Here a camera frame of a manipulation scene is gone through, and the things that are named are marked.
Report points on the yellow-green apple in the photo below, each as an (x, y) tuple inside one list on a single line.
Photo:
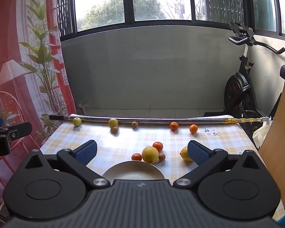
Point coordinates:
[(113, 122), (77, 121)]

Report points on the white plastic bag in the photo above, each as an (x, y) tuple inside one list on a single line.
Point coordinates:
[(262, 135)]

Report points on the black exercise bike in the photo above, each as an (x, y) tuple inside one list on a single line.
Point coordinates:
[(237, 92)]

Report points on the printed red curtain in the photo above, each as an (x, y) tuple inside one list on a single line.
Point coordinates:
[(26, 52)]

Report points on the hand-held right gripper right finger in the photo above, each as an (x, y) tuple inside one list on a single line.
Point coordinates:
[(198, 155)]

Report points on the yellow lemon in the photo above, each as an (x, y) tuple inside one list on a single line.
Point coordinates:
[(184, 154)]

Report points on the long metal pole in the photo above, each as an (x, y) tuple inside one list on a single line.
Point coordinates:
[(144, 119)]

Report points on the dark framed window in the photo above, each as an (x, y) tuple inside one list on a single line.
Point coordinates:
[(104, 4)]

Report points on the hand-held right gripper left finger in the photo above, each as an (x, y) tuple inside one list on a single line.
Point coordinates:
[(86, 153)]

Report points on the orange tangerine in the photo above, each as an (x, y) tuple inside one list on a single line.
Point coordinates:
[(174, 126), (193, 128), (158, 146), (136, 157)]

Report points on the white plate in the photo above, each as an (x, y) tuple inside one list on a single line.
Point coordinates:
[(133, 171)]

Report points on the large yellow citrus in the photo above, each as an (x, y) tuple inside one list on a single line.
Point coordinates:
[(150, 154)]

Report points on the brown kiwi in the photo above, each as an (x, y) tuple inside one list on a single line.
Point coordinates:
[(134, 124), (114, 130), (161, 157)]

